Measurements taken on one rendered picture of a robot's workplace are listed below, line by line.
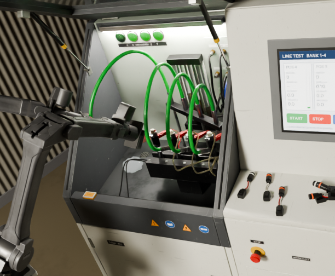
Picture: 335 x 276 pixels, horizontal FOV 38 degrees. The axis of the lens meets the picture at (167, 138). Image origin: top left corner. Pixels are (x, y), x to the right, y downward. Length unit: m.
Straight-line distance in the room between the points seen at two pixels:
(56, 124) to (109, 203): 0.68
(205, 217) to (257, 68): 0.54
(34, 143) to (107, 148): 0.96
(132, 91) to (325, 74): 0.96
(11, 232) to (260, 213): 0.78
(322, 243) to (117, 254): 0.92
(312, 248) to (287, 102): 0.48
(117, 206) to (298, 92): 0.80
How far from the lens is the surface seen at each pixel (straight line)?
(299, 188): 1.71
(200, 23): 1.87
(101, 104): 2.15
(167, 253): 2.00
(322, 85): 1.61
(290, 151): 1.73
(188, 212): 1.75
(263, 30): 1.61
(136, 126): 1.82
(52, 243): 3.33
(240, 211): 1.67
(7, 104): 1.74
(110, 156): 2.23
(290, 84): 1.63
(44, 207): 3.62
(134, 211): 1.87
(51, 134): 1.28
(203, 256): 1.92
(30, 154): 1.30
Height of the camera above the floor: 2.17
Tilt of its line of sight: 35 degrees down
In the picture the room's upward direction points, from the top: 18 degrees counter-clockwise
